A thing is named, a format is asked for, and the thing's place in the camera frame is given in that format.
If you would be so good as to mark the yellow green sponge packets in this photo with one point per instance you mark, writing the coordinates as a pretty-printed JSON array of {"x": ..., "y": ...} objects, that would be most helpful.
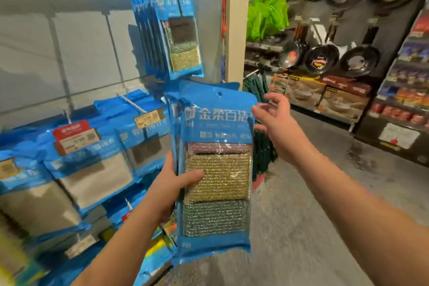
[{"x": 153, "y": 254}]

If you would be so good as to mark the person's right forearm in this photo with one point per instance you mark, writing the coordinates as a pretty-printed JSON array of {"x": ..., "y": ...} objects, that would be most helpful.
[{"x": 368, "y": 215}]

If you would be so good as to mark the person's left hand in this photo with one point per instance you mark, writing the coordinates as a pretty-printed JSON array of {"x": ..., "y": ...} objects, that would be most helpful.
[{"x": 171, "y": 192}]

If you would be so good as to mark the red white price tag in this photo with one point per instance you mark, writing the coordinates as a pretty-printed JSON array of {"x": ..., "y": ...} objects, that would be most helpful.
[{"x": 77, "y": 140}]

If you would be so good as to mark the blue steel-cloth packets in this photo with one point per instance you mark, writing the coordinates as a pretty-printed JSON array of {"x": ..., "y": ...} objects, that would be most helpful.
[{"x": 144, "y": 152}]

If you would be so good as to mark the hung scouring pad packet bunch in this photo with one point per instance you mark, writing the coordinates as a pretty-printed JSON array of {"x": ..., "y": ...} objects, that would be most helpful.
[{"x": 177, "y": 34}]

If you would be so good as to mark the metal peg hook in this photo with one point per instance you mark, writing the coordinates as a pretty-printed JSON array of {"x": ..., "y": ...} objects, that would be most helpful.
[{"x": 131, "y": 103}]

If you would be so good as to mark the hanging bright green bags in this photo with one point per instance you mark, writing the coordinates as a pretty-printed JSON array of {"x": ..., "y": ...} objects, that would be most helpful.
[{"x": 268, "y": 14}]

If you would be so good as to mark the person's right hand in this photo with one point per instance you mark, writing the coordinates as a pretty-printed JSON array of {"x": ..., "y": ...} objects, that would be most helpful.
[{"x": 285, "y": 128}]

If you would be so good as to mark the dark green goods pile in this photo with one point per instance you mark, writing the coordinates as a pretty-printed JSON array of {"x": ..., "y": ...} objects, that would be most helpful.
[{"x": 263, "y": 141}]

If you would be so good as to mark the striped sponge packets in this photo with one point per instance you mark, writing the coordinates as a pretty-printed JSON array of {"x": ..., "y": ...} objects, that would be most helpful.
[{"x": 133, "y": 200}]

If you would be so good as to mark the background shelf with boxed goods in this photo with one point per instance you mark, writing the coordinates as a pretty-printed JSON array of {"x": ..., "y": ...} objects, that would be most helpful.
[{"x": 402, "y": 95}]

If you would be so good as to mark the yellowish price tag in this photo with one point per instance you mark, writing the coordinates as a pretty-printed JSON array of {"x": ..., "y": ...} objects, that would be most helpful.
[
  {"x": 147, "y": 119},
  {"x": 10, "y": 168}
]

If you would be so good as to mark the blue green scouring pad packet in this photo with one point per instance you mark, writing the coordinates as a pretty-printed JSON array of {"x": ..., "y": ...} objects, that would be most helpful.
[
  {"x": 218, "y": 175},
  {"x": 173, "y": 135}
]

